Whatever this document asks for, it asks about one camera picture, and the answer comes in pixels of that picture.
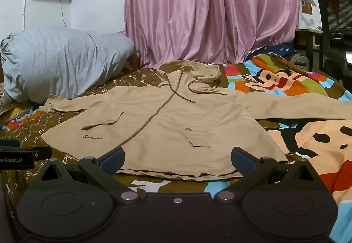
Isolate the wooden desk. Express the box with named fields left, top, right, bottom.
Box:
left=294, top=29, right=323, bottom=73

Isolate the grey bundled duvet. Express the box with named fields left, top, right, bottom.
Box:
left=0, top=28, right=135, bottom=104

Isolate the dark blue bag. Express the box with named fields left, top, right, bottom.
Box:
left=246, top=43, right=296, bottom=60

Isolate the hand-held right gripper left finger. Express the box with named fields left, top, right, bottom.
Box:
left=34, top=147, right=146, bottom=205

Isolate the black mesh office chair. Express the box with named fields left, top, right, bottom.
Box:
left=314, top=0, right=352, bottom=84

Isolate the black television cable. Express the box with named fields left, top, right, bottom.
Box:
left=59, top=0, right=69, bottom=28

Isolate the beige hooded jacket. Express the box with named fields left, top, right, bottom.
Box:
left=38, top=60, right=352, bottom=181

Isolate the pink curtain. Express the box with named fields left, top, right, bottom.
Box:
left=124, top=0, right=304, bottom=69

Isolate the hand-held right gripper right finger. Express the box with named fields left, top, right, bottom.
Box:
left=214, top=146, right=322, bottom=203

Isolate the colourful cartoon printed blanket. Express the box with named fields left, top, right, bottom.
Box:
left=0, top=52, right=352, bottom=243

